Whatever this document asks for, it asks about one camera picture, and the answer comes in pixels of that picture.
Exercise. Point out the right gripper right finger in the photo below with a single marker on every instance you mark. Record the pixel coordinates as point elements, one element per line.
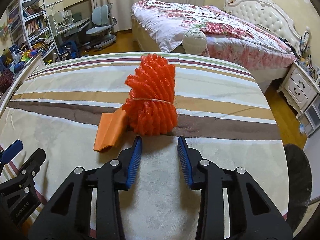
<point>252,214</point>

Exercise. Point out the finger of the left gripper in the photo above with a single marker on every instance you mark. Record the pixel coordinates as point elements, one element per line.
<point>31,167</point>
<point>13,150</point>

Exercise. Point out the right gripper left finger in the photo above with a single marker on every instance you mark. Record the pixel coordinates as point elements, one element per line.
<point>67,215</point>

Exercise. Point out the orange paper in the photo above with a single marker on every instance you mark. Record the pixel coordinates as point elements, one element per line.
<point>111,128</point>

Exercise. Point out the red foam fruit net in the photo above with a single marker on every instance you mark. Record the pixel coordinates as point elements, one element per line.
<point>150,107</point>

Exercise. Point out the black trash bin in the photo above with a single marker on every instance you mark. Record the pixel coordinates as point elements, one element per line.
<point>300,184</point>

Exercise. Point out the striped bed sheet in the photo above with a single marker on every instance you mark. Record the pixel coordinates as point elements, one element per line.
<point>83,112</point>

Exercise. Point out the plastic drawer unit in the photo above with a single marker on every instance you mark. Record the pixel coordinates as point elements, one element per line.
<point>310,119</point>

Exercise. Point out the white bookshelf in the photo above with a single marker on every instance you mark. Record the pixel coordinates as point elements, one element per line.
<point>29,27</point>

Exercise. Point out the white nightstand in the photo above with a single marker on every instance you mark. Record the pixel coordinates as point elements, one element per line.
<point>298,88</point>

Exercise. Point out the grey study desk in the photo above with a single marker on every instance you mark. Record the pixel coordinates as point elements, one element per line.
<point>62,25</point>

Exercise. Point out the blue-grey desk chair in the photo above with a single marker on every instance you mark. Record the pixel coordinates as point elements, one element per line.
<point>103,27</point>

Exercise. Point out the floral quilt bed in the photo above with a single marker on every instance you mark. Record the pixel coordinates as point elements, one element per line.
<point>160,26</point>

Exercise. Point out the white tufted headboard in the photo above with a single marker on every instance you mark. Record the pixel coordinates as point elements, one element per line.
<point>269,16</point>

